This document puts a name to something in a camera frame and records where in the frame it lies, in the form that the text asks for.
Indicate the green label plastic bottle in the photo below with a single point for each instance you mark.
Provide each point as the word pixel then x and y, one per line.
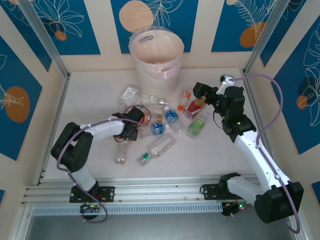
pixel 196 126

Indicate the blue Pocari Sweat bottle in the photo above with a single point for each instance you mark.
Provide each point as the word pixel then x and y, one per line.
pixel 171 117

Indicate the flat clear bottle green-white label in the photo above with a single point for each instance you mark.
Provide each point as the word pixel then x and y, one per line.
pixel 128 93

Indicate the orange label bottle orange cap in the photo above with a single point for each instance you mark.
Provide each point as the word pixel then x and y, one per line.
pixel 185 95

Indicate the clear unlabelled plastic bottle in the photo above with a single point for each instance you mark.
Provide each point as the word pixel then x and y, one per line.
pixel 156 111

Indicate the large clear bottle green cap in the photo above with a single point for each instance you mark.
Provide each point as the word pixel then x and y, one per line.
pixel 162 146

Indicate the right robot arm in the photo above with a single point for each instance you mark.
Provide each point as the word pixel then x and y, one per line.
pixel 252 150

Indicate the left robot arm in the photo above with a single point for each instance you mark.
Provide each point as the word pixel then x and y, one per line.
pixel 105 127

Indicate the cream plastic bin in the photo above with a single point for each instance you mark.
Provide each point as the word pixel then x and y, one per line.
pixel 155 80

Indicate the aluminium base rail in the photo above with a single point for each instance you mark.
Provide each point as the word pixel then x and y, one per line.
pixel 160 190

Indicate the blue label bottle white cap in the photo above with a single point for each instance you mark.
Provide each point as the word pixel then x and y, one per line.
pixel 157 128

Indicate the red label plastic bottle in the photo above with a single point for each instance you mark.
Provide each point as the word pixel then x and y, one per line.
pixel 192 109

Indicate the clear bottle white cap green label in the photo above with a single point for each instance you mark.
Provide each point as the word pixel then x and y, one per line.
pixel 150 98

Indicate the clear bottle reddish tint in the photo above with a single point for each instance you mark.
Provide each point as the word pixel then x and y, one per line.
pixel 121 153

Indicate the translucent pink bin liner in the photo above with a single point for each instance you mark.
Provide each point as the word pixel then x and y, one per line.
pixel 162 71

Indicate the aluminium frame post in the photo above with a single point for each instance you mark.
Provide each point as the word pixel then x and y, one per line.
pixel 47 45
pixel 265 35

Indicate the aluminium side rail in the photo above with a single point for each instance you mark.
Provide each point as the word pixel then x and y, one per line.
pixel 268 148
pixel 61 100

